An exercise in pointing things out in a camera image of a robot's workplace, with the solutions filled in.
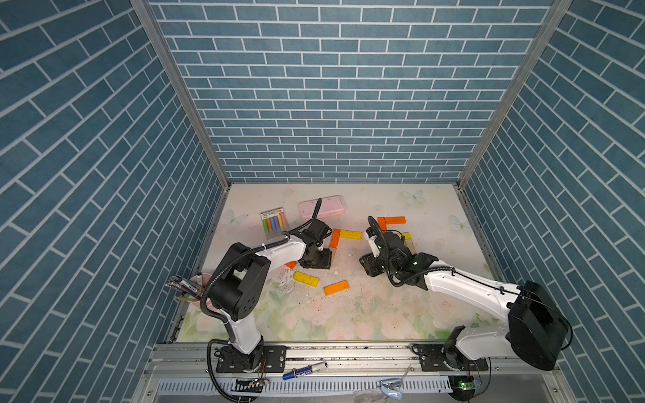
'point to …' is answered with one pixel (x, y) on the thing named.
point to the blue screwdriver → (304, 370)
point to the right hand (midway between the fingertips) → (367, 258)
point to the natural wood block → (410, 245)
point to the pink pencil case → (332, 208)
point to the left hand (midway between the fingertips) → (330, 264)
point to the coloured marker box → (275, 222)
